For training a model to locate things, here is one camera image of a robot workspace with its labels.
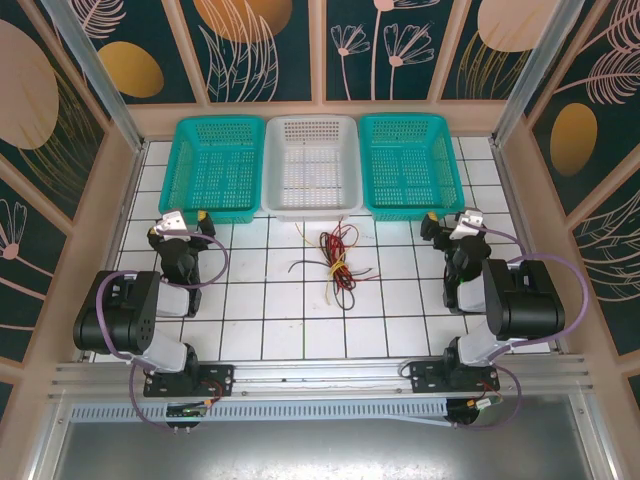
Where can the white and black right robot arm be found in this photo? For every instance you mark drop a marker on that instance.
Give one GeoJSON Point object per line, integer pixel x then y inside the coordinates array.
{"type": "Point", "coordinates": [525, 300]}

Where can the white plastic basket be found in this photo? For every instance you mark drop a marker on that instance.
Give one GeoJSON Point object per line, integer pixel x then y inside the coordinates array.
{"type": "Point", "coordinates": [310, 206]}

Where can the grey metal sheet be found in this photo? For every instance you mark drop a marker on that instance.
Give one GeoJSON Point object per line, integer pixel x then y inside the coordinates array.
{"type": "Point", "coordinates": [320, 450]}

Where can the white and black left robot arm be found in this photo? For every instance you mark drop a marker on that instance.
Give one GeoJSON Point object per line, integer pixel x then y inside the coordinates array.
{"type": "Point", "coordinates": [120, 310]}

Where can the aluminium table side rail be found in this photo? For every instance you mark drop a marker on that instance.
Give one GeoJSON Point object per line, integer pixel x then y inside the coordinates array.
{"type": "Point", "coordinates": [510, 200]}
{"type": "Point", "coordinates": [116, 235]}

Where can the small green circuit board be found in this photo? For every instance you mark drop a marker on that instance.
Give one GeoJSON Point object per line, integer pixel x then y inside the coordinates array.
{"type": "Point", "coordinates": [185, 411]}
{"type": "Point", "coordinates": [485, 404]}

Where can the teal plastic basket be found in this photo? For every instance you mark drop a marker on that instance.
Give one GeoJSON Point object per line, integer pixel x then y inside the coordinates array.
{"type": "Point", "coordinates": [175, 165]}
{"type": "Point", "coordinates": [450, 165]}

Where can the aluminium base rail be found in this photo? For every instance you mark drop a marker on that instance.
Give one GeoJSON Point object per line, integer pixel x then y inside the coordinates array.
{"type": "Point", "coordinates": [320, 375]}

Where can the aluminium frame post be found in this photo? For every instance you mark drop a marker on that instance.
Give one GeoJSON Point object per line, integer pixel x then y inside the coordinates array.
{"type": "Point", "coordinates": [535, 75]}
{"type": "Point", "coordinates": [105, 90]}

